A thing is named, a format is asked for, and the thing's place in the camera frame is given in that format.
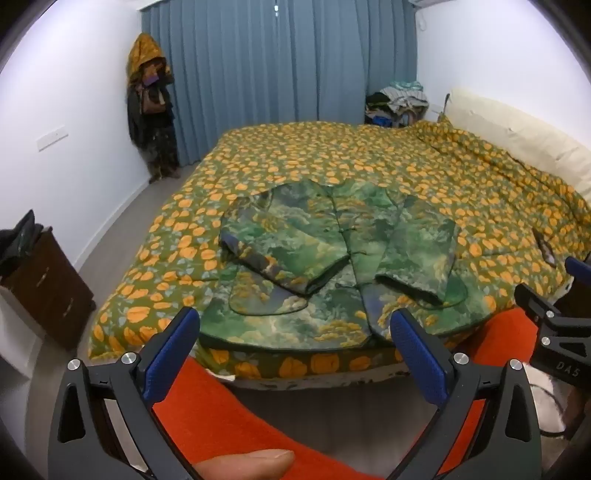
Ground dark bag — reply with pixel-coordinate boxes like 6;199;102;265
0;210;45;278

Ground black phone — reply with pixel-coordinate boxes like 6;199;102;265
531;228;560;268

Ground person's orange clothing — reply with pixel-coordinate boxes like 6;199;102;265
152;307;541;480

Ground brown hanging bag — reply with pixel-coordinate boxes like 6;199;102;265
142;83;168;114

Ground cream padded headboard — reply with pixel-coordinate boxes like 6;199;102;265
445;88;591;208

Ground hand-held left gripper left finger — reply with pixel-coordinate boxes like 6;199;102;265
47;306;201;480

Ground green printed quilted jacket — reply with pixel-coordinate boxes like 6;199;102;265
198;179;492;352

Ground blue pleated curtain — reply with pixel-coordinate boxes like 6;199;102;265
140;0;419;167

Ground pile of mixed clothes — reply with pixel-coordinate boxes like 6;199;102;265
365;80;431;128

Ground orange patterned hanging cloth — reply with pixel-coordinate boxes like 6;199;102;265
128;32;171;85

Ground white wall switch panel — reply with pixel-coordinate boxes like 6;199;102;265
38;129;70;152

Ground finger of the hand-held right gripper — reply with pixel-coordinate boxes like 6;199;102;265
514;282;591;330
564;256;591;289

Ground person's left hand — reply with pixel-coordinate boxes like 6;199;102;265
191;450;296;480

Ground dark hanging clothes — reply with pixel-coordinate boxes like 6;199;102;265
126;69;181;184

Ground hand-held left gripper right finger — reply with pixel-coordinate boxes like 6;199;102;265
385;308;543;480

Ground green orange floral quilt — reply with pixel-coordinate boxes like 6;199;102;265
88;117;591;381

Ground dark brown wooden cabinet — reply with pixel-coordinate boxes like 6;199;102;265
0;226;98;352

